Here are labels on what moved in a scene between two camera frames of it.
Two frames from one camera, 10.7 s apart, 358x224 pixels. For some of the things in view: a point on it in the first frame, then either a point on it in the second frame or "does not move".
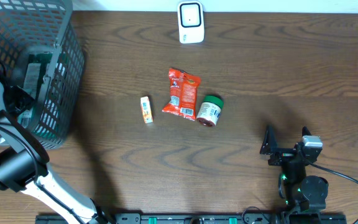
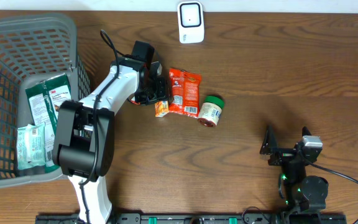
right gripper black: x=270 y=146 does not move
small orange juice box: x=146 y=109 to x=161 y=108
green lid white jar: x=210 y=110 does not move
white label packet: x=32 y=77 to x=45 y=99
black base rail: x=197 y=218 does not move
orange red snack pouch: x=183 y=94 does not move
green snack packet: x=41 y=58 to x=42 y=101
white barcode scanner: x=191 y=20 does not move
